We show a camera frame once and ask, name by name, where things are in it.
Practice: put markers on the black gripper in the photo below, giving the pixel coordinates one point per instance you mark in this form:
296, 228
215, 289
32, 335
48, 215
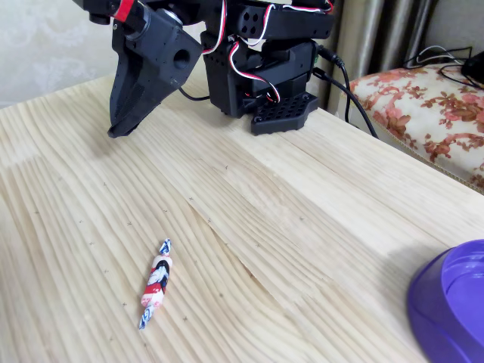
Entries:
156, 57

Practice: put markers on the small red white object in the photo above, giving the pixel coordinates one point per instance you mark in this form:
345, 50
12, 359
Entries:
156, 283

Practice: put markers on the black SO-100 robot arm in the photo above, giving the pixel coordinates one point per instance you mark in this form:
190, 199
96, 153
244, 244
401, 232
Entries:
227, 83

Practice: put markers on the purple bowl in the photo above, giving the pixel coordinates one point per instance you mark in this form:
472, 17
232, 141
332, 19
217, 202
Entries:
450, 302

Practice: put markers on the beige curtain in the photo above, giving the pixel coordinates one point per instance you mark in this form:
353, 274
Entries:
378, 34

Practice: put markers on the floral cushion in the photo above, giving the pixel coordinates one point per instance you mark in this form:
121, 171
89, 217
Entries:
427, 109

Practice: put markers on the black device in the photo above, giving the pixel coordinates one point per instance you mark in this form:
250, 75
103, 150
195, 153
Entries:
474, 66

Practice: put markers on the black camera with red tape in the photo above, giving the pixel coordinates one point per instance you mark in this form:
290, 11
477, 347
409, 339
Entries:
125, 10

